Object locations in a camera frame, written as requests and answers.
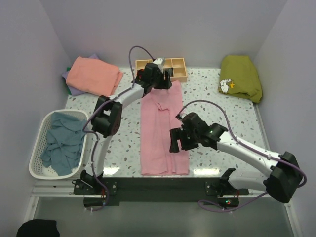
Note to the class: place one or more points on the black object at bottom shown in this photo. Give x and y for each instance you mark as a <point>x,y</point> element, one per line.
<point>38,228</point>

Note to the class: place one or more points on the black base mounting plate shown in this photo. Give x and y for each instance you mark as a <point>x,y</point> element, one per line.
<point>113,191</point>

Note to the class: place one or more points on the folded salmon t shirt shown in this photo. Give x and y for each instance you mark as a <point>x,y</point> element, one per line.
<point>94,76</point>

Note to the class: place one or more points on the white laundry basket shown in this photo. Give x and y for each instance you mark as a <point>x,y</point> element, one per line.
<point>36,167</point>

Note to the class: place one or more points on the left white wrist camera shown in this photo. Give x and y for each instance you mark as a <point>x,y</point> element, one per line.
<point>159,62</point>

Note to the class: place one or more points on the pink t shirt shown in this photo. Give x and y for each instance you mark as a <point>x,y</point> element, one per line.
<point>158,116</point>

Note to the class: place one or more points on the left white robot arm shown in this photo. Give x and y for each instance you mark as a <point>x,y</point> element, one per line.
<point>106,118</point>

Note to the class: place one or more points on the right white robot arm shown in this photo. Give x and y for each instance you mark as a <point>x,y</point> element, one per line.
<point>280,174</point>

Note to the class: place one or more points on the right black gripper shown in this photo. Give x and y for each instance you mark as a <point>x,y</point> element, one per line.
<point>176,134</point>

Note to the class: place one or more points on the blue t shirt in basket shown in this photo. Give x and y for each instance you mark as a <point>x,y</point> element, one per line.
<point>64,143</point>

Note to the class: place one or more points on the wooden compartment tray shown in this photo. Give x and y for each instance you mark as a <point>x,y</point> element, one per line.
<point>178,64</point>

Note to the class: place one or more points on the olive snoopy t shirt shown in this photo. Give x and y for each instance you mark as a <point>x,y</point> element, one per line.
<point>239,78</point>

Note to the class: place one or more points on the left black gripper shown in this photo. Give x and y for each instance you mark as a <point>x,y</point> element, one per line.
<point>165,84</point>

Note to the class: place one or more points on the folded green t shirt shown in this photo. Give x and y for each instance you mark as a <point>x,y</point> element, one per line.
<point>69,91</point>

